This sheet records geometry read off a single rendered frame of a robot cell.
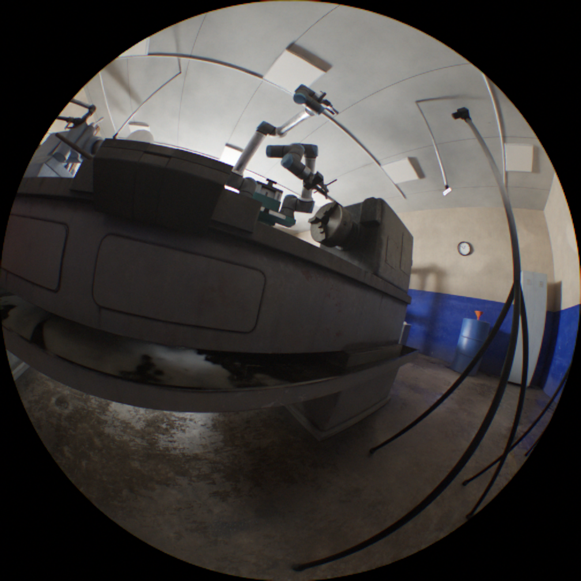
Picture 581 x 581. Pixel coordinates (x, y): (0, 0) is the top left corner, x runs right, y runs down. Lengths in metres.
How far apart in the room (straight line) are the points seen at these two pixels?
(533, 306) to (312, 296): 3.75
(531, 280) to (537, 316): 0.58
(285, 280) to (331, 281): 0.19
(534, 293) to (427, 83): 3.36
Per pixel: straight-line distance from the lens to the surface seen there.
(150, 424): 0.90
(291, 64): 2.86
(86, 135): 1.07
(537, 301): 3.94
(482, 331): 3.39
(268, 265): 0.49
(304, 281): 0.55
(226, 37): 3.08
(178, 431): 0.87
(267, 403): 0.42
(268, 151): 1.18
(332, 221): 0.94
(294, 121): 1.57
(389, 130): 3.27
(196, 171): 0.34
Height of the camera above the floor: 0.67
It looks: level
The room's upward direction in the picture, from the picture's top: 13 degrees clockwise
